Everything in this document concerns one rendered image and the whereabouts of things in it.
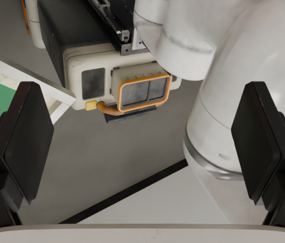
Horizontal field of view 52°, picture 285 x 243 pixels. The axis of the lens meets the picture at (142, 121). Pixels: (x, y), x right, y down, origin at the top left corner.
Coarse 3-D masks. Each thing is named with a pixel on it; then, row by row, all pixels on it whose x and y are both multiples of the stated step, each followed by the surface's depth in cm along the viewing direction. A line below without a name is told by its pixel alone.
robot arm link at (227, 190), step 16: (192, 160) 26; (208, 176) 25; (224, 176) 25; (240, 176) 25; (208, 192) 25; (224, 192) 24; (240, 192) 24; (224, 208) 24; (240, 208) 23; (256, 208) 23; (256, 224) 22
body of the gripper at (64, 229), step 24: (0, 240) 7; (24, 240) 7; (48, 240) 7; (72, 240) 7; (96, 240) 7; (120, 240) 7; (144, 240) 7; (168, 240) 7; (192, 240) 7; (216, 240) 7; (240, 240) 7; (264, 240) 7
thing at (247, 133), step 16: (256, 96) 11; (240, 112) 12; (256, 112) 11; (272, 112) 10; (240, 128) 12; (256, 128) 11; (272, 128) 10; (240, 144) 12; (256, 144) 11; (272, 144) 10; (240, 160) 12; (256, 160) 11; (272, 160) 9; (256, 176) 11; (272, 176) 10; (256, 192) 11; (272, 192) 10; (272, 208) 10
